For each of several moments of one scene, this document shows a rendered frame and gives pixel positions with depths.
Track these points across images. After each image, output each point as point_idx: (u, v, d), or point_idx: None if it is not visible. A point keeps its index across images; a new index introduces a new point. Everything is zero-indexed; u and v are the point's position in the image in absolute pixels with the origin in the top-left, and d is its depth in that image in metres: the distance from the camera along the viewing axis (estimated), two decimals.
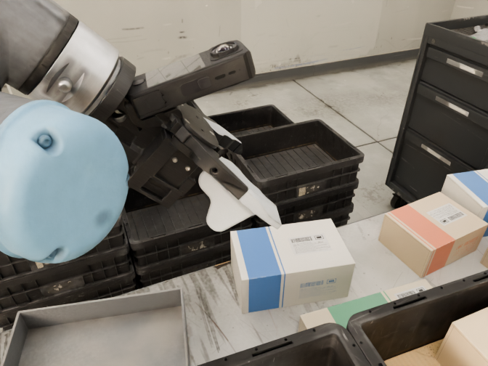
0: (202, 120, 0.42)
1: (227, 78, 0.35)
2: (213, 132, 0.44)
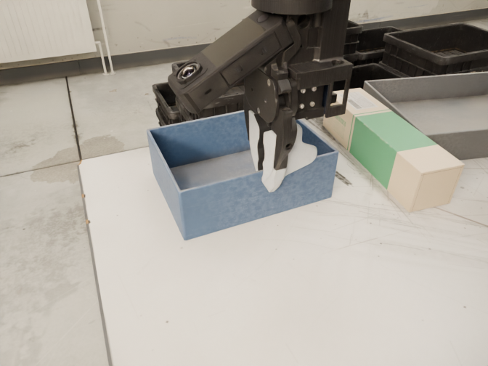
0: (266, 110, 0.39)
1: None
2: (267, 131, 0.41)
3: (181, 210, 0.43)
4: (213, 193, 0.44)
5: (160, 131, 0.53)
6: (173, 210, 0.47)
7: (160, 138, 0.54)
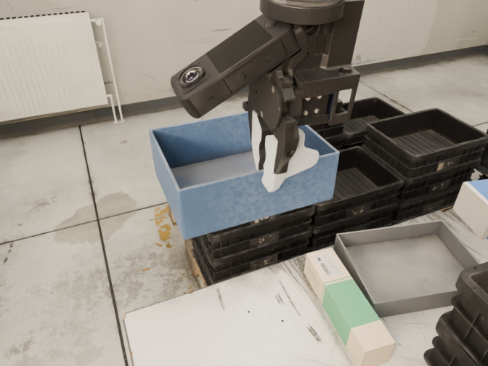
0: (269, 115, 0.38)
1: None
2: (269, 134, 0.41)
3: (181, 208, 0.43)
4: (212, 192, 0.44)
5: (162, 131, 0.54)
6: (173, 209, 0.47)
7: (162, 138, 0.54)
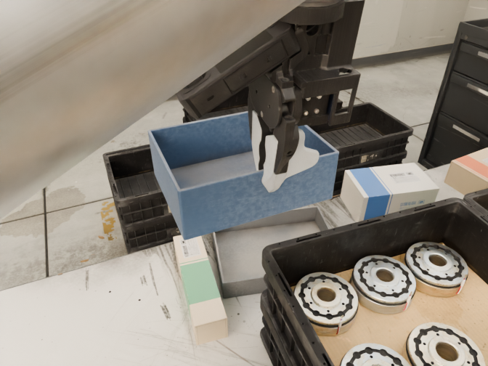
0: (269, 115, 0.38)
1: None
2: (269, 134, 0.41)
3: (181, 209, 0.43)
4: (212, 192, 0.44)
5: (161, 131, 0.54)
6: (173, 210, 0.47)
7: (161, 139, 0.54)
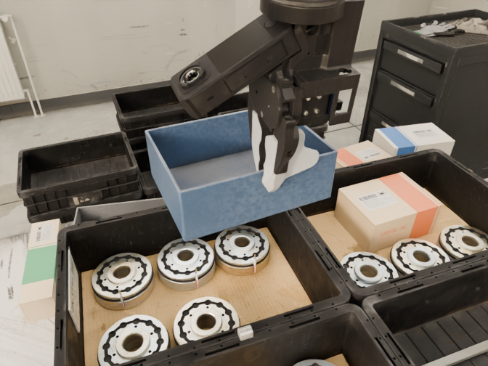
0: (269, 115, 0.38)
1: None
2: (269, 134, 0.41)
3: (181, 210, 0.43)
4: (213, 193, 0.44)
5: (158, 131, 0.53)
6: (173, 210, 0.47)
7: (158, 139, 0.54)
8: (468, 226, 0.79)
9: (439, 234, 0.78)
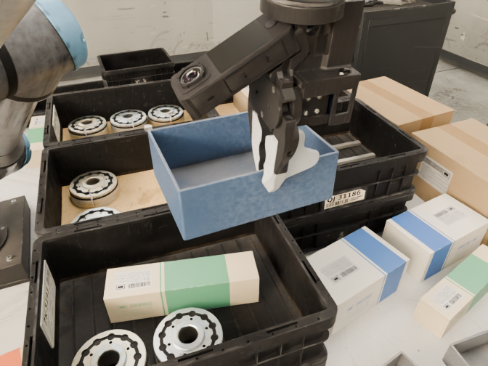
0: (269, 115, 0.38)
1: None
2: (269, 134, 0.41)
3: (181, 209, 0.43)
4: (212, 192, 0.44)
5: (160, 131, 0.54)
6: (173, 210, 0.47)
7: (160, 139, 0.54)
8: None
9: None
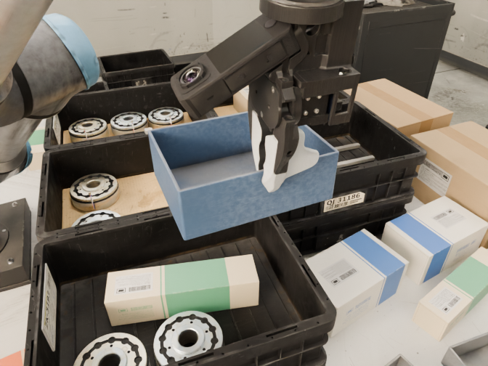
0: (269, 115, 0.38)
1: None
2: (269, 134, 0.41)
3: (181, 209, 0.43)
4: (212, 192, 0.44)
5: (161, 131, 0.54)
6: (173, 210, 0.47)
7: (161, 139, 0.54)
8: None
9: None
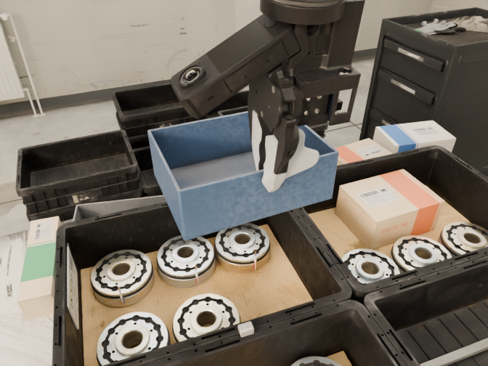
0: (269, 115, 0.38)
1: None
2: (269, 134, 0.41)
3: (181, 209, 0.43)
4: (212, 192, 0.44)
5: (160, 131, 0.54)
6: (173, 210, 0.47)
7: (160, 139, 0.54)
8: (470, 223, 0.79)
9: (441, 232, 0.77)
